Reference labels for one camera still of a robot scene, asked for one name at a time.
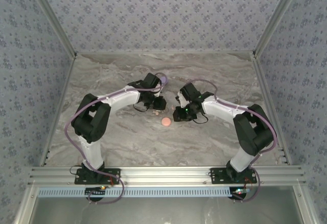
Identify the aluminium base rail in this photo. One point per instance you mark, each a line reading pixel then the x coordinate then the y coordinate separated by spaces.
pixel 166 174

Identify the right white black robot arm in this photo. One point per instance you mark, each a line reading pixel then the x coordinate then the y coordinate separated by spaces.
pixel 240 160

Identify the small white scrap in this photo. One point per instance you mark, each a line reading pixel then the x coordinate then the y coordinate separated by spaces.
pixel 156 111

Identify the aluminium corner post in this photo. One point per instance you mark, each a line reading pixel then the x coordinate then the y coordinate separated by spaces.
pixel 278 17
pixel 51 17

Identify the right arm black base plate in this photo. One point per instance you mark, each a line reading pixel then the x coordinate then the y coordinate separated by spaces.
pixel 219 176

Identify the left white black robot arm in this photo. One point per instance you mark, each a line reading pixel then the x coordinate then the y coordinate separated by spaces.
pixel 94 155

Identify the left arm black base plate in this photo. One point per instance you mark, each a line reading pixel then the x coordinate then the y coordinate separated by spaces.
pixel 112 176

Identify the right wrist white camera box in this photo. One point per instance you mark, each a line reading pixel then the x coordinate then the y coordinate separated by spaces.
pixel 182 101

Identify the aluminium lower frame bar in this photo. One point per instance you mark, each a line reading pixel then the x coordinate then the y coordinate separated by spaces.
pixel 306 206
pixel 24 206

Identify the small circuit board with LED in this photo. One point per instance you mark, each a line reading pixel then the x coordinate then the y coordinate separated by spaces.
pixel 240 191
pixel 95 191

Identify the aluminium table side rail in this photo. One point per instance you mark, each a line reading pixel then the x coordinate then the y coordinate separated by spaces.
pixel 268 94

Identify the pink earbud charging case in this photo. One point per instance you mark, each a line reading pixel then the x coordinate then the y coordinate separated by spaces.
pixel 166 121

